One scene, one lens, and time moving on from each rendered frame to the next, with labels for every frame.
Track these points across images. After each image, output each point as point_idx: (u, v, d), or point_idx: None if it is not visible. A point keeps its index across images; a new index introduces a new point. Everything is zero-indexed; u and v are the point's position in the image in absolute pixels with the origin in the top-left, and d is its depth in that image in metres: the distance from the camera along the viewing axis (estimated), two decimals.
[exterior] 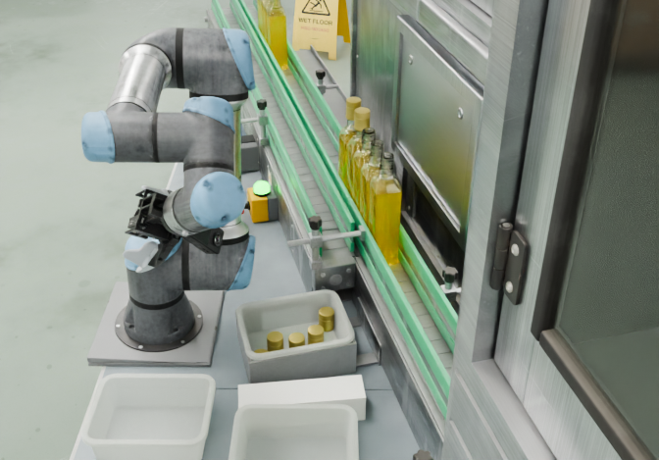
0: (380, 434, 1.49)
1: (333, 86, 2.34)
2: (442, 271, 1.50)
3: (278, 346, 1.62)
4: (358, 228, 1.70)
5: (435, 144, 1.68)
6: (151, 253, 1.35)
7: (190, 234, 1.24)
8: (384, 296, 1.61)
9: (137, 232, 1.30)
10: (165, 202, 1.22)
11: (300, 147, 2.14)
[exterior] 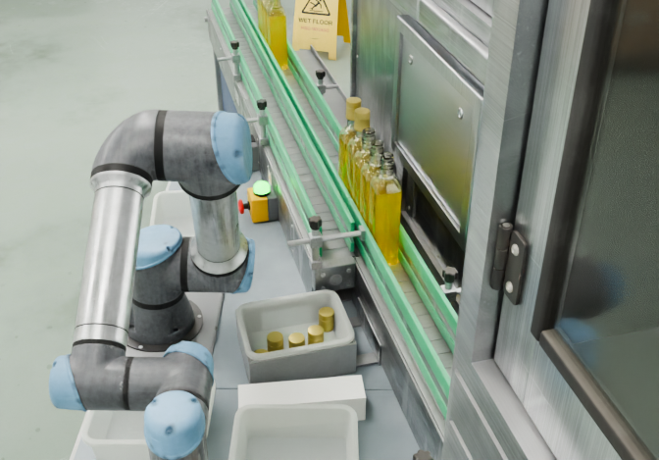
0: (380, 434, 1.49)
1: (333, 86, 2.34)
2: (442, 271, 1.50)
3: (278, 346, 1.62)
4: (358, 228, 1.70)
5: (435, 144, 1.68)
6: None
7: None
8: (384, 296, 1.61)
9: None
10: None
11: (300, 147, 2.14)
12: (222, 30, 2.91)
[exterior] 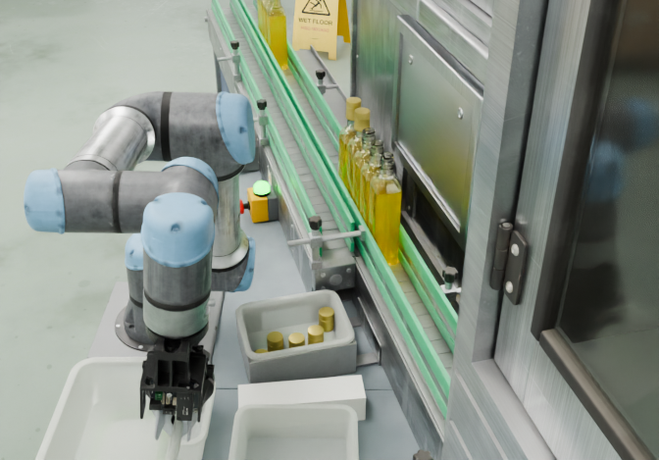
0: (380, 434, 1.49)
1: (333, 86, 2.34)
2: (442, 271, 1.50)
3: (278, 346, 1.62)
4: (358, 228, 1.70)
5: (435, 144, 1.68)
6: None
7: None
8: (384, 296, 1.61)
9: (198, 402, 0.94)
10: (170, 332, 0.88)
11: (300, 147, 2.14)
12: (222, 30, 2.91)
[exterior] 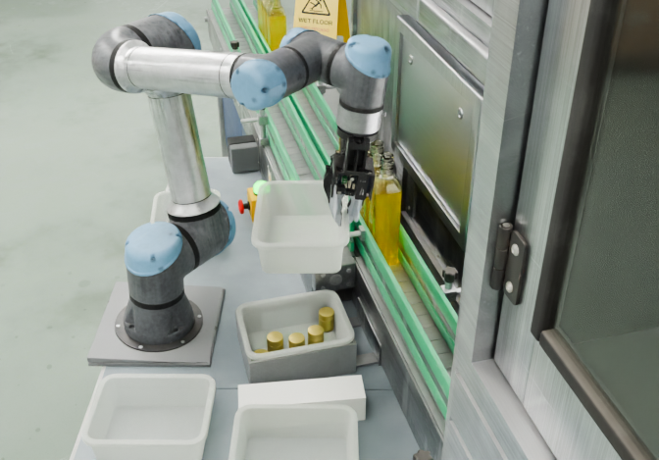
0: (380, 434, 1.49)
1: (333, 86, 2.34)
2: (442, 271, 1.50)
3: (278, 346, 1.62)
4: (358, 228, 1.70)
5: (435, 144, 1.68)
6: None
7: None
8: (384, 296, 1.61)
9: (369, 188, 1.37)
10: (358, 130, 1.31)
11: (300, 147, 2.14)
12: (222, 30, 2.91)
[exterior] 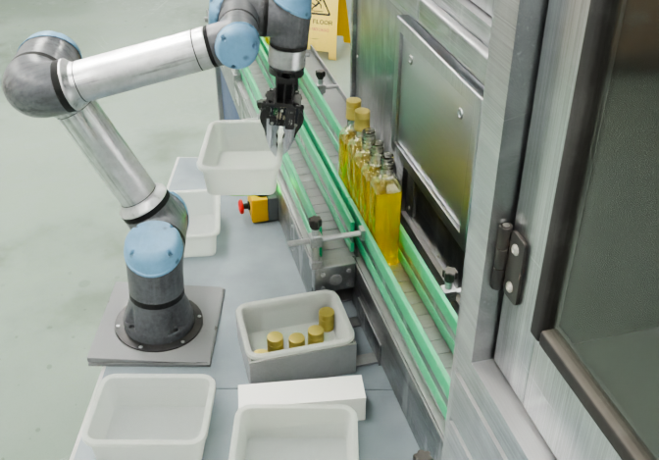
0: (380, 434, 1.49)
1: (333, 86, 2.34)
2: (442, 271, 1.50)
3: (278, 346, 1.62)
4: (358, 228, 1.70)
5: (435, 144, 1.68)
6: (289, 130, 1.66)
7: None
8: (384, 296, 1.61)
9: (297, 120, 1.60)
10: (285, 68, 1.53)
11: (300, 147, 2.14)
12: None
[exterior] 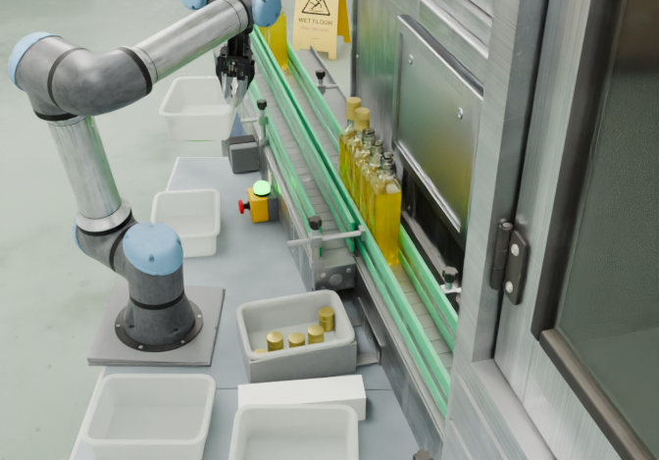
0: (380, 434, 1.49)
1: (333, 86, 2.34)
2: (442, 271, 1.50)
3: (278, 346, 1.62)
4: (358, 228, 1.70)
5: (435, 144, 1.68)
6: (242, 82, 1.86)
7: None
8: (384, 296, 1.61)
9: (247, 72, 1.80)
10: None
11: (300, 147, 2.14)
12: None
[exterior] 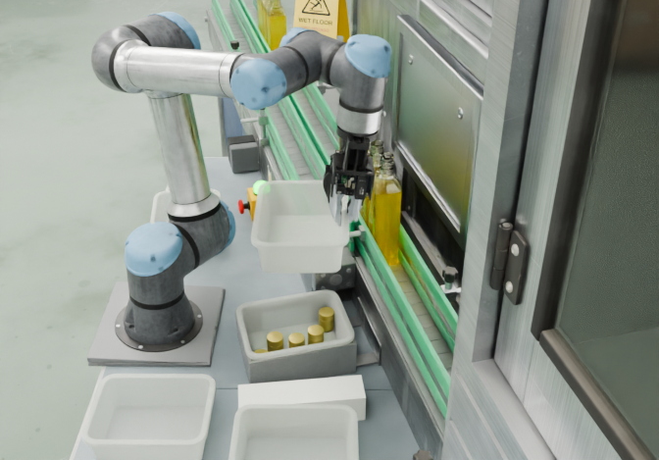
0: (380, 434, 1.49)
1: (333, 86, 2.34)
2: (442, 271, 1.50)
3: (278, 346, 1.62)
4: (358, 228, 1.70)
5: (435, 144, 1.68)
6: None
7: None
8: (384, 296, 1.61)
9: (369, 187, 1.37)
10: (358, 130, 1.31)
11: (300, 147, 2.14)
12: (222, 30, 2.91)
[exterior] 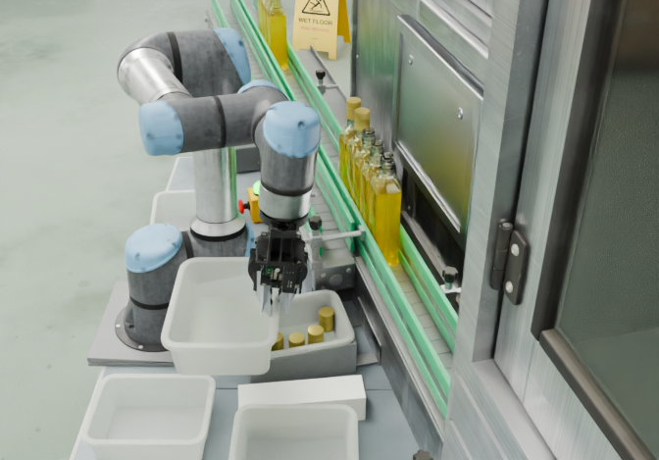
0: (380, 434, 1.49)
1: (333, 86, 2.34)
2: (442, 271, 1.50)
3: (278, 346, 1.62)
4: (358, 228, 1.70)
5: (435, 144, 1.68)
6: None
7: None
8: (384, 296, 1.61)
9: (299, 279, 1.16)
10: (282, 216, 1.09)
11: None
12: None
